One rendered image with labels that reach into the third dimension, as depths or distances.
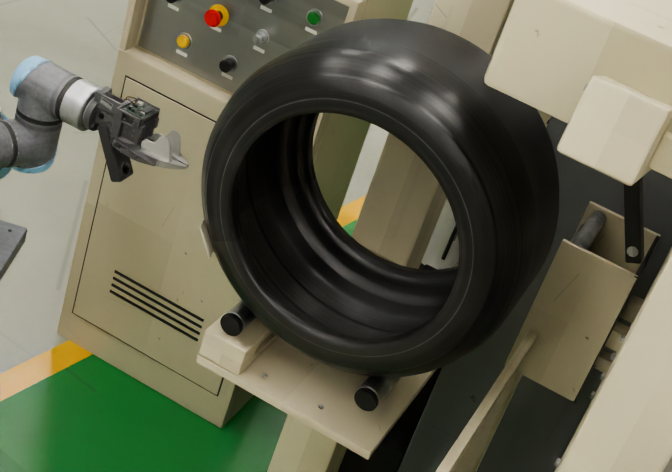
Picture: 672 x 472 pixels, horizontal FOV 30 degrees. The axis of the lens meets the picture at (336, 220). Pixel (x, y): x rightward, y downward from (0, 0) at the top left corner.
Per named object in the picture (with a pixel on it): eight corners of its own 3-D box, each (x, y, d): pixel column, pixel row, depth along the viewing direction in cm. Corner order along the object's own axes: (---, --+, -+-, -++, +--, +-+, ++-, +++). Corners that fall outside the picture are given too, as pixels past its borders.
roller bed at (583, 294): (534, 320, 256) (590, 200, 241) (600, 354, 252) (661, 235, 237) (504, 365, 240) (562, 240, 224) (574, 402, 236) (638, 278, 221)
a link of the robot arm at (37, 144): (-14, 156, 244) (-4, 101, 238) (36, 148, 252) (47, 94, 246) (12, 182, 240) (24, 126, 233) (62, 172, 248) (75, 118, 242)
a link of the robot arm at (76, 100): (56, 128, 235) (86, 112, 243) (77, 139, 234) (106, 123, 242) (64, 86, 230) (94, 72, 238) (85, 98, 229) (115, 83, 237)
